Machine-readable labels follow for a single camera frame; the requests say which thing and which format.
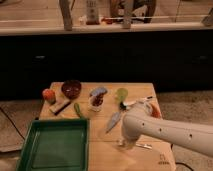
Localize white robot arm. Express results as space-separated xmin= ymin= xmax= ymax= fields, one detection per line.
xmin=121 ymin=102 xmax=213 ymax=157

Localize black cable on floor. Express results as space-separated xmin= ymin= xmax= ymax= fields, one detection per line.
xmin=170 ymin=143 xmax=195 ymax=171

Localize blue grey cloth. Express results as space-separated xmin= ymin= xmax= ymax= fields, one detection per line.
xmin=90 ymin=87 xmax=108 ymax=96

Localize dark red bowl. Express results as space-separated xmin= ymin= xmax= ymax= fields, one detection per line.
xmin=61 ymin=80 xmax=82 ymax=99

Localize bottle on counter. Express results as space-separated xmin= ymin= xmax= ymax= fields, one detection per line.
xmin=86 ymin=0 xmax=99 ymax=25

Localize orange plastic bowl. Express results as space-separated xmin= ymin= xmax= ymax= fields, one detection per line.
xmin=151 ymin=104 xmax=161 ymax=118

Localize grey blade knife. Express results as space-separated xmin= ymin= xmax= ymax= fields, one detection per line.
xmin=106 ymin=112 xmax=122 ymax=132

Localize wooden post left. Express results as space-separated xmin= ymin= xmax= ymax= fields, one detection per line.
xmin=59 ymin=0 xmax=72 ymax=31

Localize beige black block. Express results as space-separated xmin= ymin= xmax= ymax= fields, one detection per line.
xmin=49 ymin=99 xmax=71 ymax=115

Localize white handled brush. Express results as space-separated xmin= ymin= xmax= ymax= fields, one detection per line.
xmin=119 ymin=96 xmax=152 ymax=110

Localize wooden post right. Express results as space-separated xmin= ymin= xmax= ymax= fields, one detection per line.
xmin=123 ymin=0 xmax=134 ymax=29

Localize wooden post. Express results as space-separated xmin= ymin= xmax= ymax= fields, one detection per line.
xmin=123 ymin=0 xmax=134 ymax=29
xmin=59 ymin=0 xmax=72 ymax=31

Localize silver metal fork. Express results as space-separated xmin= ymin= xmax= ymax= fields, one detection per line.
xmin=116 ymin=139 xmax=153 ymax=150

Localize black cable at left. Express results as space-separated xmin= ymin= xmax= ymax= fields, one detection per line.
xmin=0 ymin=107 xmax=26 ymax=141

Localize green pepper toy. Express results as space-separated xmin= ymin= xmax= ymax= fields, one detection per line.
xmin=74 ymin=103 xmax=85 ymax=119

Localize green plastic tray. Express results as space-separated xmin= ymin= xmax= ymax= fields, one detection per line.
xmin=16 ymin=119 xmax=89 ymax=171

